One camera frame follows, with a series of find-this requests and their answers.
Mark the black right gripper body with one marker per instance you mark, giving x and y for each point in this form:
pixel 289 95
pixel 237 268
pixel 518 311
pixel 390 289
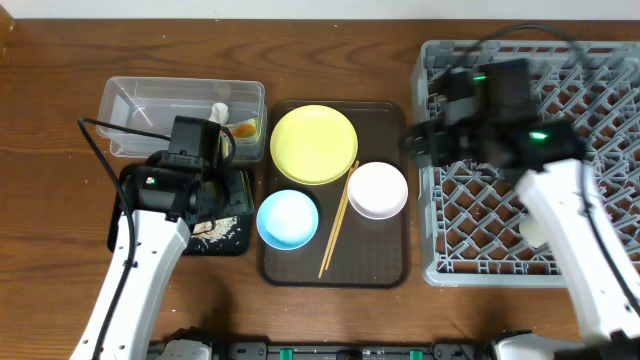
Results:
pixel 470 135

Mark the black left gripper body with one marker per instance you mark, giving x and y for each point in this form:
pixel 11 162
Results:
pixel 235 192

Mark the rice and food scraps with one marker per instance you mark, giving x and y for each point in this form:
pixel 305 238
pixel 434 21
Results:
pixel 216 233

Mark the green snack wrapper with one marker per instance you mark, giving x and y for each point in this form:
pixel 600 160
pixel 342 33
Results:
pixel 246 130

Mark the light blue bowl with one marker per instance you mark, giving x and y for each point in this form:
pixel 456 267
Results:
pixel 287 220

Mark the pink white bowl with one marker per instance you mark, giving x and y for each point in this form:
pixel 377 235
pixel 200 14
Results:
pixel 377 190

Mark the wooden chopstick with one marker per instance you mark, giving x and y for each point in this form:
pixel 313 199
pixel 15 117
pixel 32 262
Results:
pixel 336 220
pixel 342 217

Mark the white tissue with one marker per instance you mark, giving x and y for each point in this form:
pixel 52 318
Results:
pixel 219 113

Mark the pale green cup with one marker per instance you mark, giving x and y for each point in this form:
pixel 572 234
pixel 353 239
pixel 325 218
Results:
pixel 532 232

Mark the yellow plate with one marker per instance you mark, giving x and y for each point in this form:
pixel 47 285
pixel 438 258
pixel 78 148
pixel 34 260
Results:
pixel 314 144

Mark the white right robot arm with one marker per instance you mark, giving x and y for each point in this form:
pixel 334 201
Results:
pixel 551 179

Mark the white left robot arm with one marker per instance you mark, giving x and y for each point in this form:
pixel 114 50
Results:
pixel 162 212

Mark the black waste tray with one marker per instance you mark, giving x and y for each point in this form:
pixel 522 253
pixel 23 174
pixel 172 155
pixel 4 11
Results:
pixel 234 247

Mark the grey dishwasher rack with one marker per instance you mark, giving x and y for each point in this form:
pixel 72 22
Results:
pixel 469 222

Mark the clear plastic bin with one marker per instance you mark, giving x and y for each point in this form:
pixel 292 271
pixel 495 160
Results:
pixel 151 104

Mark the dark brown serving tray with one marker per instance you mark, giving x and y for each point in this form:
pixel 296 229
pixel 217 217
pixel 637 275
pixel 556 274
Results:
pixel 368 253

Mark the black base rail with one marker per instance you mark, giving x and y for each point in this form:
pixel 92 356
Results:
pixel 195 343

